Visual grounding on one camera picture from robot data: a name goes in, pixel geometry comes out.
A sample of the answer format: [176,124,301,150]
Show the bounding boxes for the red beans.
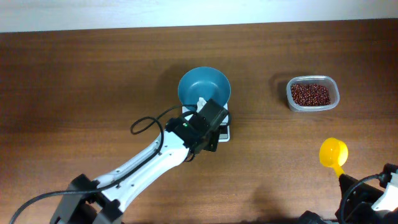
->
[290,84,331,106]

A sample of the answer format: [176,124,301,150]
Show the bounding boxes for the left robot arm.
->
[50,99,229,224]

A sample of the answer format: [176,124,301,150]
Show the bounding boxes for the left black cable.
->
[8,104,200,224]

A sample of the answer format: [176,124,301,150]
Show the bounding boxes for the clear plastic container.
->
[286,75,340,112]

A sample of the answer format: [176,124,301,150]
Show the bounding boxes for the white digital kitchen scale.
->
[182,104,231,142]

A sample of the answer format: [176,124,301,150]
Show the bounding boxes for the teal blue bowl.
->
[177,67,231,106]

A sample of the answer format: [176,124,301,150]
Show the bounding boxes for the yellow measuring scoop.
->
[319,138,348,178]

